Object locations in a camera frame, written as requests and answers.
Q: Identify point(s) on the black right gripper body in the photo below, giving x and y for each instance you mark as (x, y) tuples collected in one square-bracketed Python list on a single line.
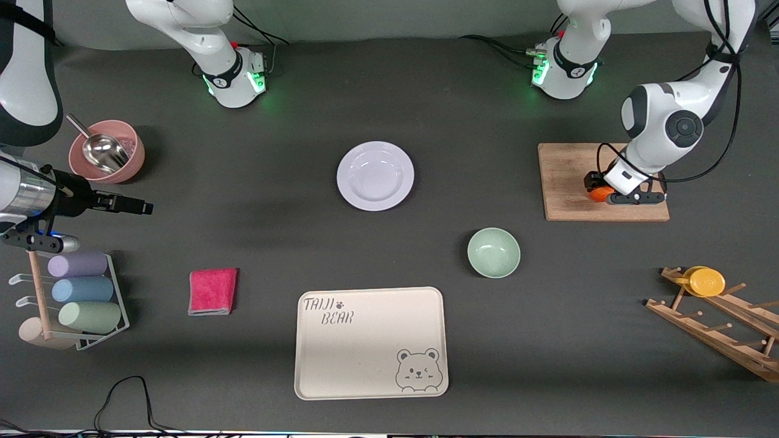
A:
[(76, 200)]

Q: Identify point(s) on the orange mandarin fruit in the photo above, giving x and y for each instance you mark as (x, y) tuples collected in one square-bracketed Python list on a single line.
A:
[(599, 195)]

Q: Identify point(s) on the white round plate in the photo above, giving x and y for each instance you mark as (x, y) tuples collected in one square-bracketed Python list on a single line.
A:
[(375, 176)]

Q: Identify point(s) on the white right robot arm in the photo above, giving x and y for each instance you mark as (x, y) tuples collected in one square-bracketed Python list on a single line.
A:
[(24, 79)]

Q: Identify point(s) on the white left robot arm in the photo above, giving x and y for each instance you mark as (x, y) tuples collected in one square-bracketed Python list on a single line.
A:
[(663, 121)]

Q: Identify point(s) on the wooden cutting board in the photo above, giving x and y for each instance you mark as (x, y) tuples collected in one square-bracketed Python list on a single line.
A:
[(566, 182)]

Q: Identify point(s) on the pink ribbed bowl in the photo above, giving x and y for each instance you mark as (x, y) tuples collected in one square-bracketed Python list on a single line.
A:
[(137, 155)]

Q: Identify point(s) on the metal scoop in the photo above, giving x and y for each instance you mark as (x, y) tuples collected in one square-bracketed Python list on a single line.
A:
[(103, 151)]

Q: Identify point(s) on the purple cup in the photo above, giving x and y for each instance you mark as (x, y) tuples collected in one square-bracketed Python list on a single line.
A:
[(82, 266)]

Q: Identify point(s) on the blue cup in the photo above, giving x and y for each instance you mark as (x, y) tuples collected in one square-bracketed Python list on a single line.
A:
[(84, 290)]

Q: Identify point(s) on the pink folded cloth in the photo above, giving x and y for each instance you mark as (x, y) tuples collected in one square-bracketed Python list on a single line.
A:
[(212, 292)]

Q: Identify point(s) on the green cup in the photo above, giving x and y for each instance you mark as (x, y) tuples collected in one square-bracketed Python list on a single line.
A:
[(91, 317)]

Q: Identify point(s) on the pale green bowl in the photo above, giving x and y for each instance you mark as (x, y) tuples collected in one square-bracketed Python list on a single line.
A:
[(493, 253)]

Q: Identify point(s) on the beige cup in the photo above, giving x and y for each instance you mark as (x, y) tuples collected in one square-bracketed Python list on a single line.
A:
[(33, 334)]

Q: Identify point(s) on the yellow plastic cup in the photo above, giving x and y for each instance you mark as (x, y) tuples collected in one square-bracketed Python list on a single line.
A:
[(706, 282)]

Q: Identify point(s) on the wooden dish drying rack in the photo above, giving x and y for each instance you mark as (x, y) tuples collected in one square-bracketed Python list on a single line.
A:
[(724, 340)]

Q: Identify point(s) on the cream bear print tray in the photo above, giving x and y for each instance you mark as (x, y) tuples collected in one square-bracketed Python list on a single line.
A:
[(365, 353)]

